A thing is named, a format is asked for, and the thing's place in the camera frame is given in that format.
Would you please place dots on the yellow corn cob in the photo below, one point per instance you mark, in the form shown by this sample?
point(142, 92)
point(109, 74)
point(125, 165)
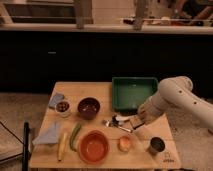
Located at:
point(61, 146)

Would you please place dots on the orange bowl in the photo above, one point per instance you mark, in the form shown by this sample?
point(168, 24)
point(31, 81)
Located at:
point(93, 148)

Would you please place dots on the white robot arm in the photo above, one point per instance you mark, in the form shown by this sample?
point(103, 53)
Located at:
point(175, 91)

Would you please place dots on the blue sponge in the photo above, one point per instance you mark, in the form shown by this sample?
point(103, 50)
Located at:
point(57, 97)

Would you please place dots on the green chili pepper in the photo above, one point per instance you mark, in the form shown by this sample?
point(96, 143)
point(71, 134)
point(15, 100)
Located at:
point(74, 133)

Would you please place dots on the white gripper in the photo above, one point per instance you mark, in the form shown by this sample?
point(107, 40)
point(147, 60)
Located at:
point(145, 117)

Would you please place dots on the light blue cloth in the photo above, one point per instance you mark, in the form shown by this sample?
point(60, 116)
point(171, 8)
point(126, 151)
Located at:
point(49, 136)

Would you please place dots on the orange round fruit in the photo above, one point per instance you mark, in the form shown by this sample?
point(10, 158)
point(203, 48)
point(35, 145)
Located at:
point(124, 143)

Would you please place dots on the green plastic tray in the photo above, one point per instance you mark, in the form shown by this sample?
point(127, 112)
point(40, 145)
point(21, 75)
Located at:
point(129, 92)

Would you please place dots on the wooden board eraser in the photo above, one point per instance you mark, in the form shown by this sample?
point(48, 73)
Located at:
point(137, 122)

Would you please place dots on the black pole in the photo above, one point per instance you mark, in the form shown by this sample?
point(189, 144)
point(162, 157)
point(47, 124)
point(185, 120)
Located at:
point(25, 156)

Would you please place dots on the small white bowl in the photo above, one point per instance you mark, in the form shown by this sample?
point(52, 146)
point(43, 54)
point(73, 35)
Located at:
point(63, 108)

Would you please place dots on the dark metal cup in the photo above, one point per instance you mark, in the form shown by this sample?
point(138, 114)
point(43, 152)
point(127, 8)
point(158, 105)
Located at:
point(156, 146)

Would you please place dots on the metal spoon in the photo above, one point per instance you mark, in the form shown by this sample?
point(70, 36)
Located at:
point(110, 124)

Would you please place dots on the white spoon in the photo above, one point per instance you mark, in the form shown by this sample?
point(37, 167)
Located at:
point(122, 118)

